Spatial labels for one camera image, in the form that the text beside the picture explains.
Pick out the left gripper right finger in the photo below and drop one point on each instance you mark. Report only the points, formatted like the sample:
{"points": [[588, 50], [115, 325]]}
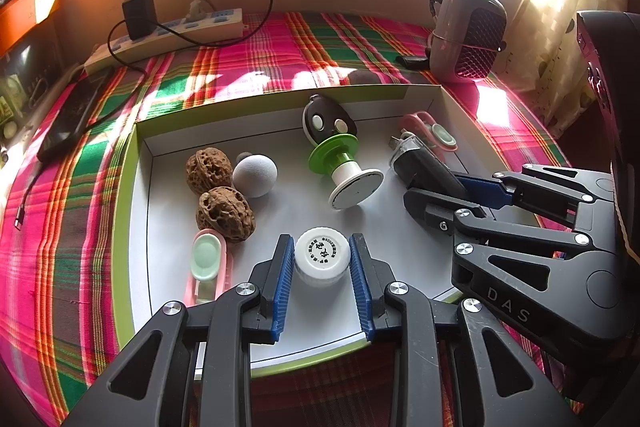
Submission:
{"points": [[445, 348]]}

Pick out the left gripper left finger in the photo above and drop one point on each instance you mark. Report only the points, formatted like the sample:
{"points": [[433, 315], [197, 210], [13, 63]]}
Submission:
{"points": [[150, 383]]}

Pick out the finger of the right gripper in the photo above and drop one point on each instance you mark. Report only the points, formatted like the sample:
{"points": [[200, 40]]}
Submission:
{"points": [[487, 192], [467, 221]]}

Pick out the pink clip with white button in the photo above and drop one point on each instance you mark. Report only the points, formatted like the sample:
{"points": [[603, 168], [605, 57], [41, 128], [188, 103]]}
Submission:
{"points": [[429, 131]]}

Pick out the green white spool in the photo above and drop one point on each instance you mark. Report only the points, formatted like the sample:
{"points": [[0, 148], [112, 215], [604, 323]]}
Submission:
{"points": [[336, 157]]}

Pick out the white round jar lid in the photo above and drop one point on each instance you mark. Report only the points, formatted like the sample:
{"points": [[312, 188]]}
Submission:
{"points": [[322, 256]]}

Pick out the pink green contact lens case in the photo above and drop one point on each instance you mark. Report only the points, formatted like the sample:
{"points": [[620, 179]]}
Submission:
{"points": [[211, 267]]}

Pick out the black device with white buttons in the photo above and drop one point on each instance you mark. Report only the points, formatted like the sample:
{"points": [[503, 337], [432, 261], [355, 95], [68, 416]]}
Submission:
{"points": [[323, 117]]}

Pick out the white round ball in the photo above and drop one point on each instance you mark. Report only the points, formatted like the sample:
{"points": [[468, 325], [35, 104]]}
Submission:
{"points": [[254, 175]]}

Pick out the brown walnut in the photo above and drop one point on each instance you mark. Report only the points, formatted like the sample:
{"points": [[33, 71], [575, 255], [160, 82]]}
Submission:
{"points": [[208, 168], [226, 211]]}

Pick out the plaid pink green blanket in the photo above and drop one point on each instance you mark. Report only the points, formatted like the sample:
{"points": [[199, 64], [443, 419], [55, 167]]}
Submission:
{"points": [[57, 323]]}

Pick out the small grey space heater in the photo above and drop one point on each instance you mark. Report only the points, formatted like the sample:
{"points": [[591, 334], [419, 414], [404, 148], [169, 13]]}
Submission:
{"points": [[466, 40]]}

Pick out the green white cardboard box tray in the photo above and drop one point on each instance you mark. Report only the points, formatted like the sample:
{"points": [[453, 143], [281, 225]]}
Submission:
{"points": [[154, 223]]}

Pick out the cream spotted curtain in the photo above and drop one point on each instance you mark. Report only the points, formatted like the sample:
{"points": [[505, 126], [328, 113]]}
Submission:
{"points": [[543, 61]]}

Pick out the black smartphone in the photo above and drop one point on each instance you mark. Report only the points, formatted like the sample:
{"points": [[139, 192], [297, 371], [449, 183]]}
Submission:
{"points": [[73, 117]]}

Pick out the white power strip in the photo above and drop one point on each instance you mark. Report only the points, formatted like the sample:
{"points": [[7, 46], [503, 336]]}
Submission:
{"points": [[214, 27]]}

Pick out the black charger adapter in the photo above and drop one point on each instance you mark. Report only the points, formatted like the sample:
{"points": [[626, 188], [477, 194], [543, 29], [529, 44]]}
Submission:
{"points": [[140, 18]]}

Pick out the orange planter box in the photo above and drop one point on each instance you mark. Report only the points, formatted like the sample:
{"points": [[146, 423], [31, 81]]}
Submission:
{"points": [[19, 17]]}

